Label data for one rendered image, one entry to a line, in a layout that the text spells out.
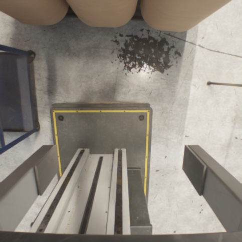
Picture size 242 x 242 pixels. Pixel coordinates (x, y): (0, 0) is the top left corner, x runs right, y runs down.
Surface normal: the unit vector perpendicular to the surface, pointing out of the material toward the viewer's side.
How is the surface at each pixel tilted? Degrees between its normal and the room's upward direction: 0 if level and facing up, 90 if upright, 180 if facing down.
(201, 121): 0
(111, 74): 0
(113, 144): 0
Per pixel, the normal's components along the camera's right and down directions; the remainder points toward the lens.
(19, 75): 0.00, 0.25
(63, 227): 0.00, -0.97
